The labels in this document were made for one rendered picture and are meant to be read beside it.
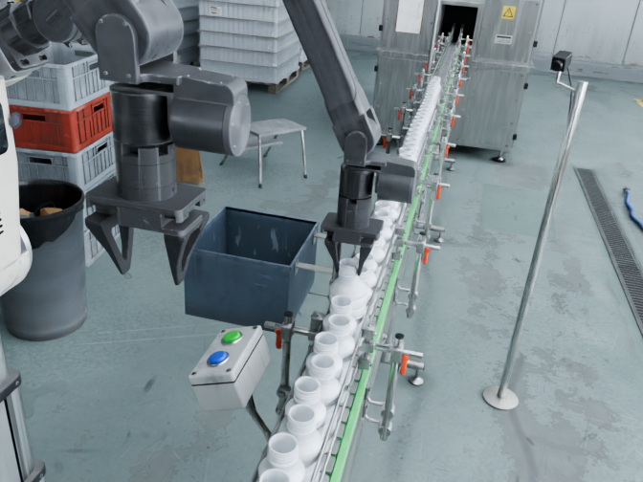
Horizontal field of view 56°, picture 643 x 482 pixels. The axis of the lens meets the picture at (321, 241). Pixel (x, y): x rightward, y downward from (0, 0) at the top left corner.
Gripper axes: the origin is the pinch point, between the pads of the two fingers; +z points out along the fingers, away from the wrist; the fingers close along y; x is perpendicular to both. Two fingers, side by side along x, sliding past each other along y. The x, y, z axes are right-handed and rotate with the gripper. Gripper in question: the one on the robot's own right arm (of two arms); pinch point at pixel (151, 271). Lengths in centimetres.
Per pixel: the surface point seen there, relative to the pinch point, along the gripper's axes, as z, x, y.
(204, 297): 60, 85, -32
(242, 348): 27.6, 25.3, 1.3
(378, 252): 27, 66, 17
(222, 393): 31.8, 18.7, 0.6
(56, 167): 81, 207, -167
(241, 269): 48, 85, -21
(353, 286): 22, 42, 16
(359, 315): 28, 42, 18
